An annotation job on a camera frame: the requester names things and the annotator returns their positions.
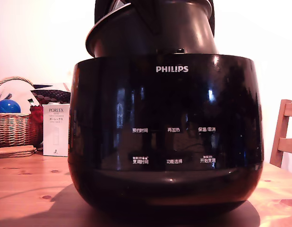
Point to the blue ball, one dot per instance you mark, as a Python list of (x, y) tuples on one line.
[(7, 106)]

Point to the white Porlex box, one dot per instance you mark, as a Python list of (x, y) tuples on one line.
[(56, 132)]

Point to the woven wicker basket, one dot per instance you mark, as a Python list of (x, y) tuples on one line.
[(14, 130)]

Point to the wooden chair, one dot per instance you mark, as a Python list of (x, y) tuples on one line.
[(281, 132)]

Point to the dark polka dot cloth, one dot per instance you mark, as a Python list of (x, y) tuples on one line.
[(52, 95)]

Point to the black rice cooker lid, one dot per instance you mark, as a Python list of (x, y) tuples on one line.
[(101, 11)]

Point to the dark cooking pot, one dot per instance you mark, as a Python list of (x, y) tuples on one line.
[(127, 35)]

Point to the cork coaster stack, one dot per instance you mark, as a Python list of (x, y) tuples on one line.
[(14, 150)]

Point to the black Philips rice cooker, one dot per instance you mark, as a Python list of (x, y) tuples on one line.
[(167, 106)]

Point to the red knitted cloth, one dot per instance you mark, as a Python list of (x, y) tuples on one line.
[(36, 118)]

